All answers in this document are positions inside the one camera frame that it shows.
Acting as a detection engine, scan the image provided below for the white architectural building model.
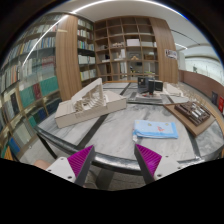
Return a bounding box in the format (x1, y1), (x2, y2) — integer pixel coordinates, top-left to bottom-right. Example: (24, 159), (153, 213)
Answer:
(55, 78), (126, 128)

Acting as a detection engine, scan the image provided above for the curved wooden wall panel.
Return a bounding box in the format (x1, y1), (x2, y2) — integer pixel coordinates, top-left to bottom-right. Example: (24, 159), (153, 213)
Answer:
(55, 15), (82, 101)

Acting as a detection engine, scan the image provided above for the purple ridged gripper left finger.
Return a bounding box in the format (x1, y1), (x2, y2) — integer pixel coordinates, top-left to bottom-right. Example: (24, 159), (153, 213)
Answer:
(68, 145), (95, 186)

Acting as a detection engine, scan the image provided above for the glass-front bookcase with books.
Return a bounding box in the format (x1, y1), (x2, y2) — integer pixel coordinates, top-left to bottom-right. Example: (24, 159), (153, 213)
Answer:
(0, 13), (63, 160)

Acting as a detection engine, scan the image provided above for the wooden grid bookshelf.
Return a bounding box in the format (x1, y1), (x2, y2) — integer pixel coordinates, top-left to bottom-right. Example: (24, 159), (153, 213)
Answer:
(94, 16), (159, 82)

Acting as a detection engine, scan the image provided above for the dark tower architectural model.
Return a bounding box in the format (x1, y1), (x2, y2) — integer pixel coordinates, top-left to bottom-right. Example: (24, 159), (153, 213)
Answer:
(136, 76), (163, 103)

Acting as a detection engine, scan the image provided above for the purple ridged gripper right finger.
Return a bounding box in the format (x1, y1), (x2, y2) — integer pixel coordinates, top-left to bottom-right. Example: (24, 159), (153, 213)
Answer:
(134, 144), (162, 184)

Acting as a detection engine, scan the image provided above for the white model far right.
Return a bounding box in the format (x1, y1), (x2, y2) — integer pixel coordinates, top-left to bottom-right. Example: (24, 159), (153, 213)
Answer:
(165, 83), (183, 97)

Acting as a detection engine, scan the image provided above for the brown wooden model board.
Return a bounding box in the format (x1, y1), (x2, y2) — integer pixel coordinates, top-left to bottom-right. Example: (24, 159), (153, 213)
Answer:
(165, 101), (215, 137)

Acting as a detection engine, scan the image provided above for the light blue folded towel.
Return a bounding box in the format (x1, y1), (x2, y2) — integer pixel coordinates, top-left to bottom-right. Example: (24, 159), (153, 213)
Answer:
(133, 120), (178, 139)

